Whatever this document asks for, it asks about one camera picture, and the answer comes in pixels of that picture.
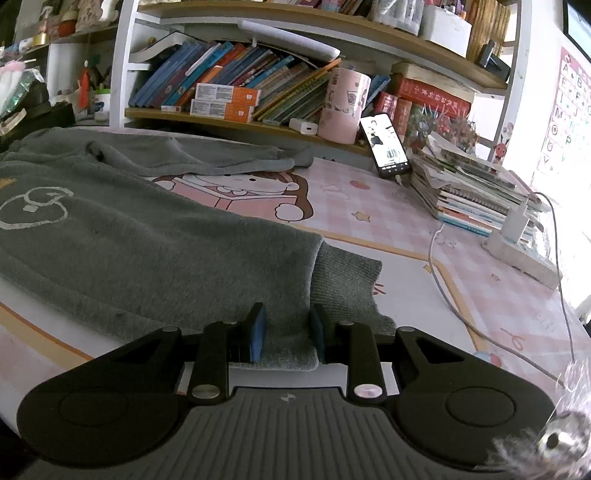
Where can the pink checkered table mat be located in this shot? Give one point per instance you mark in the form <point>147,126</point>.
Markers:
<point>438,279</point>

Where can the white green pen can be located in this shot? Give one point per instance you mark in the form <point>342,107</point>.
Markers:
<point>102,104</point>

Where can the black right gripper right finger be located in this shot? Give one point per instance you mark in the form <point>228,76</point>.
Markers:
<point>352,344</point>

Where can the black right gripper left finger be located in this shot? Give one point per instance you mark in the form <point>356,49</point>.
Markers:
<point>220,344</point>

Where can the lower orange white box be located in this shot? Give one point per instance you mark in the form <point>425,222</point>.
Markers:
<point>233,112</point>

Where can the white power strip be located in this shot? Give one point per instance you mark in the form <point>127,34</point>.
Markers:
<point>522,258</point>

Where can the stack of magazines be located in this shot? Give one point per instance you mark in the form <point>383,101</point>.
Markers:
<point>462,191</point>

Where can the grey sweater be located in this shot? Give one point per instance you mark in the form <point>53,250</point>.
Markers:
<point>86,228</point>

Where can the pink cartoon cup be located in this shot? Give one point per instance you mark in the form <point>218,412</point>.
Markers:
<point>344,103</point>

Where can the white power adapter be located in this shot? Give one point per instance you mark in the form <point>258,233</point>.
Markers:
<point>304,127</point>

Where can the upper orange white box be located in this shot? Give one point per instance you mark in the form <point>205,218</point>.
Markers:
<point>227,94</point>

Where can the orange red tassel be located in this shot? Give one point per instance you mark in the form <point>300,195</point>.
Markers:
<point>84,87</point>

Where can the smartphone with lit screen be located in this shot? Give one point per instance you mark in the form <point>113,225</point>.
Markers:
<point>388,151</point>

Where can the orange white box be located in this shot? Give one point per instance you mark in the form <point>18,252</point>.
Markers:
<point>227,94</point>
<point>233,112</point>

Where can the plastic bag of clothes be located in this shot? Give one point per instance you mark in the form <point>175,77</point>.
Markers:
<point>16,81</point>

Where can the row of leaning books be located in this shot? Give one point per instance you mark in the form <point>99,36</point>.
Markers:
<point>292,85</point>

